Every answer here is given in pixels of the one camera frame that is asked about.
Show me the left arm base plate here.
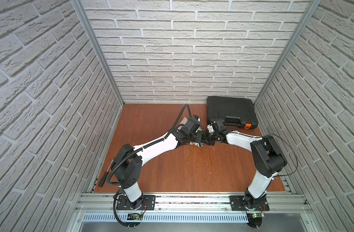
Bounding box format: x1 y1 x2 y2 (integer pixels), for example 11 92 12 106
116 195 156 210

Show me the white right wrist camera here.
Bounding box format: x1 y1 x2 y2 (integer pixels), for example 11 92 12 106
207 122 217 134

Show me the small green circuit board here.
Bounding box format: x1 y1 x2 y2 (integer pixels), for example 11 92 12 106
127 213 144 221

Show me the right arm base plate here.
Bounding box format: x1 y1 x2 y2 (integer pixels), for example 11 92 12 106
229 194 270 212

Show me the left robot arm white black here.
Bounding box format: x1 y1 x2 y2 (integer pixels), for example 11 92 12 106
106 116 204 208

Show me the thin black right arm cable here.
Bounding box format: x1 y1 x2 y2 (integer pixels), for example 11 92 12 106
269 133 299 177

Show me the beige linen drawstring bag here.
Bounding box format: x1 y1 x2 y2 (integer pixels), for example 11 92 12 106
173 115 204 147

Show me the small black object on table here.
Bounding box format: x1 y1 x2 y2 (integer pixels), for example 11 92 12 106
98 159 114 188

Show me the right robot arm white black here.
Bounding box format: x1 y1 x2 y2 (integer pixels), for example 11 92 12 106
204 119 287 211

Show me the aluminium mounting rail frame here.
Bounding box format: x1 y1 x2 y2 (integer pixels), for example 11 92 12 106
67 192 321 232

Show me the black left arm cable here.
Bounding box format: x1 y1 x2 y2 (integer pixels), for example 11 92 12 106
106 103 192 227

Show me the black plastic tool case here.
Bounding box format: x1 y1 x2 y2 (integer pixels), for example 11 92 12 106
207 96 258 130

